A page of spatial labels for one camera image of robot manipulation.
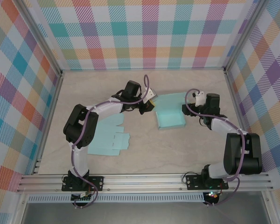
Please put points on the light blue paper box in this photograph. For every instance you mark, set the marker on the light blue paper box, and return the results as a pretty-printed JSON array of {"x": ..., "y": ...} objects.
[
  {"x": 102, "y": 142},
  {"x": 171, "y": 120}
]

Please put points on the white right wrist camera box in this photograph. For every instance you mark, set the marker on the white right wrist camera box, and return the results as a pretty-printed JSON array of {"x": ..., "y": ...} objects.
[{"x": 199, "y": 99}]

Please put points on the small controller board with LEDs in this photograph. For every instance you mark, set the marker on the small controller board with LEDs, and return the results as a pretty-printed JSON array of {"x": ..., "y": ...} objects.
[{"x": 212, "y": 195}]

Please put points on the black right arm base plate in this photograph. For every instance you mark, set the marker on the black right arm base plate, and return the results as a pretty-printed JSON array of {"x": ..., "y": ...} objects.
[{"x": 193, "y": 183}]

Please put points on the aluminium side rail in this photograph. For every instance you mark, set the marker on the aluminium side rail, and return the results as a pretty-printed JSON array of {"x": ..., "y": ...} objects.
[
  {"x": 232, "y": 93},
  {"x": 56, "y": 93}
]

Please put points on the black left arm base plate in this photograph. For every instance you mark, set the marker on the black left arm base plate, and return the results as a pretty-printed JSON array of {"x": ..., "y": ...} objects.
[{"x": 101, "y": 180}]

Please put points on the aluminium frame post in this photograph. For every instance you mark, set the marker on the aluminium frame post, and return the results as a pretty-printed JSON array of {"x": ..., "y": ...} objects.
[
  {"x": 243, "y": 35},
  {"x": 40, "y": 35}
]

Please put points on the grey metal base panel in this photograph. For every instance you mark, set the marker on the grey metal base panel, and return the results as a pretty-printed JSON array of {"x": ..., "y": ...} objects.
[{"x": 142, "y": 213}]

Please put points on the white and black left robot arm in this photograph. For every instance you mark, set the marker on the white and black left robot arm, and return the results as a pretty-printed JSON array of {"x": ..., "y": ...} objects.
[{"x": 80, "y": 161}]

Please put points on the aluminium mounting rail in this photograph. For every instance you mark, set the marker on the aluminium mounting rail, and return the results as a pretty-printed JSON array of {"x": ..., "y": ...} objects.
[{"x": 142, "y": 182}]

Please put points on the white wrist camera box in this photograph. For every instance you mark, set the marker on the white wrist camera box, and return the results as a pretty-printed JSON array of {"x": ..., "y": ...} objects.
[
  {"x": 199, "y": 99},
  {"x": 149, "y": 93}
]

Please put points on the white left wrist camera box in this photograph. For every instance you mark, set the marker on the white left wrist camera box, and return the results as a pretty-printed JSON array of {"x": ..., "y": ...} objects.
[{"x": 149, "y": 93}]

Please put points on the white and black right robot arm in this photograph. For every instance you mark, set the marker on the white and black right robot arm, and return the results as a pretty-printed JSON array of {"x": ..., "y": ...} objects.
[{"x": 253, "y": 151}]

